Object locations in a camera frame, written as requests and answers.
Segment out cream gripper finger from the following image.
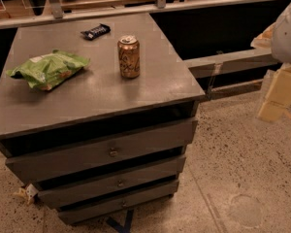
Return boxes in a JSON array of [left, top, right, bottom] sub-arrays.
[[257, 63, 291, 122], [250, 23, 275, 49]]

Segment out orange soda can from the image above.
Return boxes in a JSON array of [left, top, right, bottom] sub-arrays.
[[117, 35, 140, 79]]

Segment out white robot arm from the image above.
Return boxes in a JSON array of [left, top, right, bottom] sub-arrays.
[[250, 3, 291, 122]]

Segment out bottom grey drawer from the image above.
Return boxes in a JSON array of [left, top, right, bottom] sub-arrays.
[[58, 179, 179, 224]]

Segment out grey drawer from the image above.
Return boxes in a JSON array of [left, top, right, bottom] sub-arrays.
[[6, 118, 197, 183], [39, 154, 185, 209], [58, 179, 179, 224]]

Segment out dark candy bar wrapper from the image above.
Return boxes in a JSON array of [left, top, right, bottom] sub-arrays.
[[81, 23, 111, 41]]

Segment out grey drawer cabinet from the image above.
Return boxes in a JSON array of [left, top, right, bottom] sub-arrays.
[[0, 14, 203, 213]]

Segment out green chip bag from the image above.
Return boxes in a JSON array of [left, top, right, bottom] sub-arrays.
[[6, 50, 90, 91]]

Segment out middle grey drawer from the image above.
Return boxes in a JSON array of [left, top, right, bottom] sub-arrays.
[[39, 154, 185, 209]]

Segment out top grey drawer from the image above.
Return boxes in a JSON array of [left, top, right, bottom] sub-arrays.
[[6, 118, 197, 183]]

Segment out crumpled paper scrap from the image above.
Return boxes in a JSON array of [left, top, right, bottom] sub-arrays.
[[14, 183, 38, 205]]

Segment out metal railing frame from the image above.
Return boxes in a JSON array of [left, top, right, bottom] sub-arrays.
[[0, 0, 291, 37]]

